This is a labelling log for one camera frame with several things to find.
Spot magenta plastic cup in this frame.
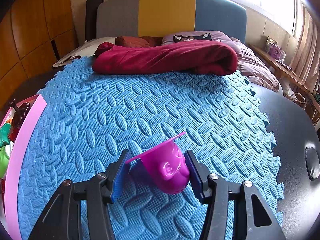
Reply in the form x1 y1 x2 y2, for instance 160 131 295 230
125 132 189 194

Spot green plug-in device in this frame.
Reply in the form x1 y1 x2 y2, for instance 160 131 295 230
0 141 14 179

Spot teal plastic spool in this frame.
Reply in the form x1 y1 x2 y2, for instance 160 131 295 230
0 123 11 147

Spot orange toy block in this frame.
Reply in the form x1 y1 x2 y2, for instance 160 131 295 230
5 113 14 124

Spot blue foam puzzle mat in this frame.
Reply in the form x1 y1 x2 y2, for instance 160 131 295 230
17 58 284 239

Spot pink white cardboard tray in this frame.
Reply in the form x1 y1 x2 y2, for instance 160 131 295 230
4 94 47 239

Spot dark red blanket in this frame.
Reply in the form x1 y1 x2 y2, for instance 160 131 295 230
92 40 238 76

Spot mauve striped duvet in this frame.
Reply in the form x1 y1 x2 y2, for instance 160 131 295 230
231 37 283 93

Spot beige folded cloth bag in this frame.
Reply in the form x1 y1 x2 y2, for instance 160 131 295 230
52 37 116 68

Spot wooden side table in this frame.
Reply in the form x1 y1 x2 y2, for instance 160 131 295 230
248 44 319 127

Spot rust red cushion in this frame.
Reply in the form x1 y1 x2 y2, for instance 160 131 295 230
115 36 163 48

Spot purple cat pillow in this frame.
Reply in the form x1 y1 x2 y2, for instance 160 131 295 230
162 30 242 56

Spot purple box on table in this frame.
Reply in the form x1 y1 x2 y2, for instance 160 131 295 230
265 36 286 63

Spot pink curtain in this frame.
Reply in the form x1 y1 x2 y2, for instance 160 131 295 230
290 1 319 92

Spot grey yellow blue headboard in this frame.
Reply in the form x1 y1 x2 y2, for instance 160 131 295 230
96 0 247 42

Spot wooden wardrobe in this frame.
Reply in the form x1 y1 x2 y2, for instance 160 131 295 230
1 0 79 107

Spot black rolled mat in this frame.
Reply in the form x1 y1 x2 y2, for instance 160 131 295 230
85 0 104 41

